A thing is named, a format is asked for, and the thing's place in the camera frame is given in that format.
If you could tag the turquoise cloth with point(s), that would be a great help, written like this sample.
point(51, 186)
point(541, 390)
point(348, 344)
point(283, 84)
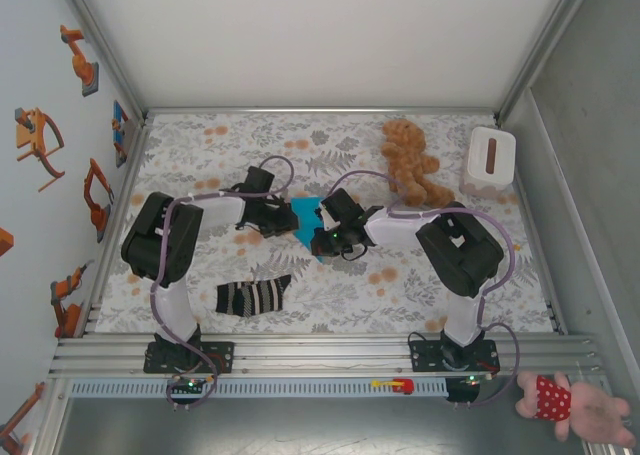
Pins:
point(304, 220)

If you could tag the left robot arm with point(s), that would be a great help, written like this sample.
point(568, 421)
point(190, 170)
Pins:
point(160, 240)

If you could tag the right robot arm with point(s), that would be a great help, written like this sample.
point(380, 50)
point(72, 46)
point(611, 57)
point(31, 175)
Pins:
point(460, 250)

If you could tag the floral patterned table mat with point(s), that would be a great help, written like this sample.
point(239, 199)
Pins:
point(350, 300)

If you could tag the black white striped sock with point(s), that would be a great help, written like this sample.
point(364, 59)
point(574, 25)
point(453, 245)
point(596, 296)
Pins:
point(250, 297)

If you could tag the brown teddy bear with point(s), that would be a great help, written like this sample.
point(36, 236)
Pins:
point(407, 150)

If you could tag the white tissue box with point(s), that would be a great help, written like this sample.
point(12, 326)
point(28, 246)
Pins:
point(477, 155)

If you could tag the red yellow small toy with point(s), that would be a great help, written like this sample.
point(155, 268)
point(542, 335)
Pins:
point(402, 386)

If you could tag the pink plush toy polka-dot dress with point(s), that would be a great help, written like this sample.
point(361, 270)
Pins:
point(595, 415)

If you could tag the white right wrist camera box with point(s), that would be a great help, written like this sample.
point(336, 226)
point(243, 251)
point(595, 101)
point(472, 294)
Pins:
point(331, 220)

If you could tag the aluminium mounting rail beam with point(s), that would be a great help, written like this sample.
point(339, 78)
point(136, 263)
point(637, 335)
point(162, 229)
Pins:
point(325, 355)

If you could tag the aluminium frame cross rail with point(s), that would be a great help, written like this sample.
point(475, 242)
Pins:
point(320, 110)

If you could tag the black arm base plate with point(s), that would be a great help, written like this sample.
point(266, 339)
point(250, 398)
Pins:
point(425, 357)
point(222, 357)

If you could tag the aluminium frame side rail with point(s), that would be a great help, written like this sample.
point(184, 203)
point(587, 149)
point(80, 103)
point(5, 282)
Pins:
point(546, 280)
point(121, 175)

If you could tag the blue orange machine wall sticker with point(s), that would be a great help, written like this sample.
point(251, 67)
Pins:
point(119, 130)

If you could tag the aluminium frame post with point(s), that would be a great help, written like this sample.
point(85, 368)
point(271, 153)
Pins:
point(550, 40)
point(100, 40)

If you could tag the orange gripper wall sticker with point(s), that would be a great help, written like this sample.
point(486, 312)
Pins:
point(32, 135)

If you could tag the orange block wall sticker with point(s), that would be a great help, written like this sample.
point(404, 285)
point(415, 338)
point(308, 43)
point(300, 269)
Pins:
point(5, 242)

